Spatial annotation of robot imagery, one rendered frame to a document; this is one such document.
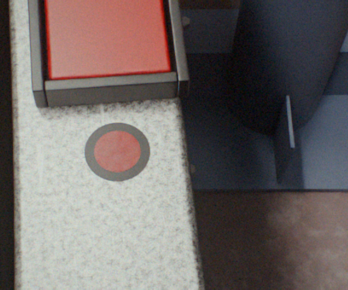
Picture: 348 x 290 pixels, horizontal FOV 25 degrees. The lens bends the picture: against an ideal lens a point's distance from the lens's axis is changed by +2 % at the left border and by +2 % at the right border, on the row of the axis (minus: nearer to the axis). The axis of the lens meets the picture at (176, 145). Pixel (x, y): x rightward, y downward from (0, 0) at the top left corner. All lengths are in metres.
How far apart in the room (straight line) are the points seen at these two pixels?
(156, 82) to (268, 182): 1.01
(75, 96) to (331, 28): 0.81
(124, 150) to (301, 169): 1.03
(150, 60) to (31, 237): 0.10
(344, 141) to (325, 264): 0.23
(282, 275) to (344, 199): 0.18
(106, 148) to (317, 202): 1.03
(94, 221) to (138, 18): 0.11
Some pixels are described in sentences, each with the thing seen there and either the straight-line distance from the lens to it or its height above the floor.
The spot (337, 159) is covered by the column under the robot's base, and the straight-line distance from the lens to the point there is 1.43.
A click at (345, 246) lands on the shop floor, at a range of 1.38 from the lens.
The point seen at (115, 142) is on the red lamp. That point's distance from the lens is 0.39.
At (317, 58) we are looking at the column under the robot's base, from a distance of 1.23.
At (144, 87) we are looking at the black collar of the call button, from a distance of 0.39.
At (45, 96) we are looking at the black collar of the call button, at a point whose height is 0.92.
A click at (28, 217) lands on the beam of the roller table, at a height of 0.92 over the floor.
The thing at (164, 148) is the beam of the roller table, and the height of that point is 0.92.
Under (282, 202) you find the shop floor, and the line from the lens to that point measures 1.39.
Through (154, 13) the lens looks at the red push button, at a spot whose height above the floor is 0.93.
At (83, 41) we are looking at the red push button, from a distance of 0.40.
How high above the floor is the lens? 1.26
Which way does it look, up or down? 63 degrees down
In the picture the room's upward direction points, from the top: 5 degrees clockwise
